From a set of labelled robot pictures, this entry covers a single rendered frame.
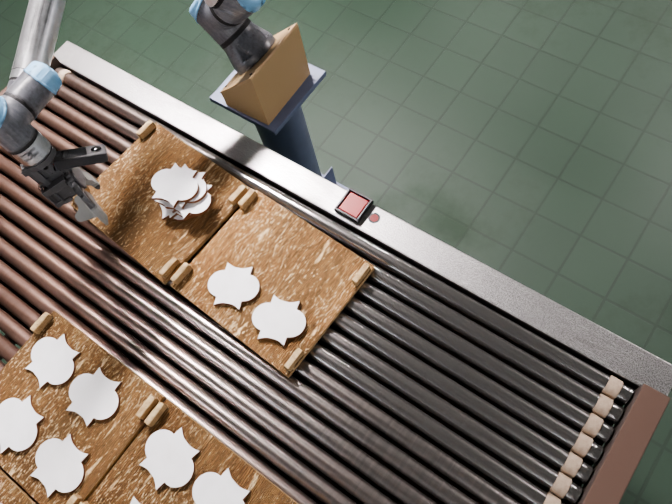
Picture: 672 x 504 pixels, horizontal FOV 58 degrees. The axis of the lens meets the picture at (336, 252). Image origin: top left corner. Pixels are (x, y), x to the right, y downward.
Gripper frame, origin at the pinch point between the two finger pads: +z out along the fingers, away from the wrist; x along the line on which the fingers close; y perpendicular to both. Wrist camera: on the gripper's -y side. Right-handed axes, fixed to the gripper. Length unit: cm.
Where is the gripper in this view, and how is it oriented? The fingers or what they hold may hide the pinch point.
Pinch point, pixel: (106, 204)
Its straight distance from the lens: 159.1
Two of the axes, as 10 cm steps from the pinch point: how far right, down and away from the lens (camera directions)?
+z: 3.8, 5.5, 7.5
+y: -8.4, 5.4, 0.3
